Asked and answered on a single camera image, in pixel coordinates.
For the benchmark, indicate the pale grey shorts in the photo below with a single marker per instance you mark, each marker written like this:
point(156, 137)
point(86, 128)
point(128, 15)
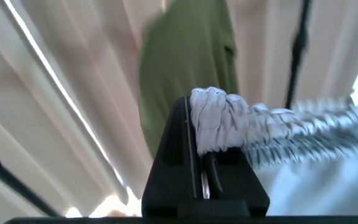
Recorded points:
point(216, 118)

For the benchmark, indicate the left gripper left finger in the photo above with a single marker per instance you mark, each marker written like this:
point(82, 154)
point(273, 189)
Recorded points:
point(169, 174)

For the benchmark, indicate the green printed shirt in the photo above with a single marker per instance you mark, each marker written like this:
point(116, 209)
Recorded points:
point(182, 62)

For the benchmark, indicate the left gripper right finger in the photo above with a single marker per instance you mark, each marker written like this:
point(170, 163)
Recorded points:
point(238, 183)

